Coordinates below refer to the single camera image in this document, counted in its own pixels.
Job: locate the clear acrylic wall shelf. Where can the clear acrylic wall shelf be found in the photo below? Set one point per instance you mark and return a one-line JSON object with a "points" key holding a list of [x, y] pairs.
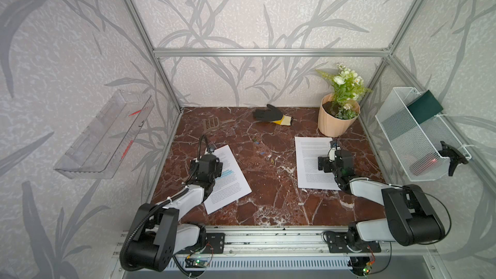
{"points": [[100, 149]]}

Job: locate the white wire mesh basket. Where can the white wire mesh basket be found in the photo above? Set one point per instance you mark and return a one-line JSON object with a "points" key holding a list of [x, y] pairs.
{"points": [[416, 146]]}

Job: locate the plain printed paper document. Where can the plain printed paper document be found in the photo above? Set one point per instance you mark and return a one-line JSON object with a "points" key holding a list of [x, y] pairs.
{"points": [[308, 150]]}

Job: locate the terracotta flower pot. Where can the terracotta flower pot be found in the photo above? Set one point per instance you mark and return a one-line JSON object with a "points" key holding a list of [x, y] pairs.
{"points": [[331, 126]]}

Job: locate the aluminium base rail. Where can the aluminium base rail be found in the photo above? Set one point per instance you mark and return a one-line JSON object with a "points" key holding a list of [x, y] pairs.
{"points": [[292, 241]]}

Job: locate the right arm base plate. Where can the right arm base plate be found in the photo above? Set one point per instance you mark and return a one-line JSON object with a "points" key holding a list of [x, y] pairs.
{"points": [[349, 243]]}

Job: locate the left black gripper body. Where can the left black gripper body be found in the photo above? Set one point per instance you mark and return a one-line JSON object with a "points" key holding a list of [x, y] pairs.
{"points": [[217, 171]]}

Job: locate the highlighted printed paper document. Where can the highlighted printed paper document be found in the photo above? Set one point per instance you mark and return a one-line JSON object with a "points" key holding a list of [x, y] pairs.
{"points": [[231, 186]]}

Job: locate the dark green book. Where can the dark green book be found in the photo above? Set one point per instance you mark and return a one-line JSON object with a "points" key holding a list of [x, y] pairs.
{"points": [[425, 107]]}

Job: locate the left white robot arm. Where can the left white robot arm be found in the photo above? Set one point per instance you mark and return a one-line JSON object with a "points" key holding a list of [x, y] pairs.
{"points": [[156, 236]]}

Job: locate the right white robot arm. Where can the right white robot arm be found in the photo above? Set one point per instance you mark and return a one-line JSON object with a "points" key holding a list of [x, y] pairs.
{"points": [[410, 218]]}

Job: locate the green artificial plant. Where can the green artificial plant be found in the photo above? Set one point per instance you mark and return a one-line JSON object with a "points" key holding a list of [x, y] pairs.
{"points": [[348, 88]]}

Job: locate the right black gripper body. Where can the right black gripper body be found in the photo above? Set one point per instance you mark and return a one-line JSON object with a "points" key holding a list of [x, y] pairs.
{"points": [[329, 166]]}

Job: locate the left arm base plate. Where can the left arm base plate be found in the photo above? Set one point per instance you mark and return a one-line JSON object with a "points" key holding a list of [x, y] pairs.
{"points": [[214, 243]]}

